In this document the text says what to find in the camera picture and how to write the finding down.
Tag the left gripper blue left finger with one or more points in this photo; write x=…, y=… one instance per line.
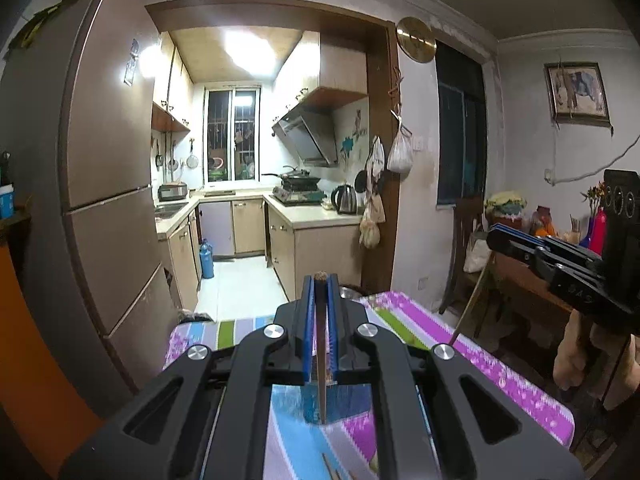
x=306, y=327

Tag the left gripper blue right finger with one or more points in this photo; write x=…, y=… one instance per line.
x=335, y=326

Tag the wooden chopstick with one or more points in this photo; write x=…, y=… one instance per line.
x=320, y=306
x=479, y=286
x=334, y=474

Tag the blue perforated utensil holder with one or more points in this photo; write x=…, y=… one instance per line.
x=342, y=401

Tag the kitchen window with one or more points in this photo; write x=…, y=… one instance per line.
x=231, y=141

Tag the person right hand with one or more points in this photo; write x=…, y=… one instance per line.
x=589, y=354

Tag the red thermos bottle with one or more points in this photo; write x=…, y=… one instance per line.
x=597, y=231

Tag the stainless electric kettle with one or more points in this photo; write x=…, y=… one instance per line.
x=344, y=199

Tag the dark wooden side table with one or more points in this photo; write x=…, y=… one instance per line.
x=528, y=295

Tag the blue water jug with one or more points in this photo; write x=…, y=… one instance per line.
x=207, y=260

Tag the black wok on stove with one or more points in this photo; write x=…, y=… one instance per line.
x=296, y=179

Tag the potted plant red pot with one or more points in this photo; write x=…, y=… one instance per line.
x=506, y=207

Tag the hanging white plastic bag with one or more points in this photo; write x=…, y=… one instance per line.
x=400, y=159

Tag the steel range hood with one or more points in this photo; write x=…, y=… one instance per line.
x=312, y=135

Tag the wooden chair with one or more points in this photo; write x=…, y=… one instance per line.
x=468, y=216

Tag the floral striped tablecloth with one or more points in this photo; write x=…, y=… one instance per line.
x=232, y=394

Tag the dark curtained window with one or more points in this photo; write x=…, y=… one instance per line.
x=462, y=127

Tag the framed elephant picture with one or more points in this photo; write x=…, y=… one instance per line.
x=577, y=94

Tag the brown three-door refrigerator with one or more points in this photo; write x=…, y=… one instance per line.
x=76, y=122

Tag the orange wooden cabinet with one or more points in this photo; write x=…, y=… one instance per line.
x=43, y=418

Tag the blue white cup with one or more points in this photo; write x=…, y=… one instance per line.
x=6, y=201

